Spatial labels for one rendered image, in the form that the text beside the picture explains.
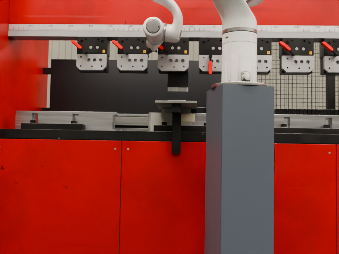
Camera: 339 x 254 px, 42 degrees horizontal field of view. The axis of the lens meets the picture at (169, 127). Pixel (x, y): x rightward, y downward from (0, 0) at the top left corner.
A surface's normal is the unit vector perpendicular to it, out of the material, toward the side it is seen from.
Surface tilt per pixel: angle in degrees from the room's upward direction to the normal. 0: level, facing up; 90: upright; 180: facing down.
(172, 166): 90
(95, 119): 90
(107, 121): 90
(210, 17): 90
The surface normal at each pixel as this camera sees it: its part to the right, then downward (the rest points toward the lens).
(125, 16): -0.04, -0.06
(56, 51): 0.20, -0.05
